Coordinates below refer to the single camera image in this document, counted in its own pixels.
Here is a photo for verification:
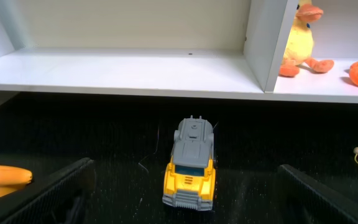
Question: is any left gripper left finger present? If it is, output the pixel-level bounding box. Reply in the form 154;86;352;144
0;157;96;224

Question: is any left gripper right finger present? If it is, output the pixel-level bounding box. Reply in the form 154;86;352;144
277;164;358;224

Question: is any grey and yellow toy truck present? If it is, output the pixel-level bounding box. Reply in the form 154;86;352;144
162;115;217;212

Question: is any white shelf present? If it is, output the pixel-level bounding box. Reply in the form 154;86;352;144
0;0;358;118

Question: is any yellow plush duck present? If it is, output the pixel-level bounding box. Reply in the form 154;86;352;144
278;0;336;78

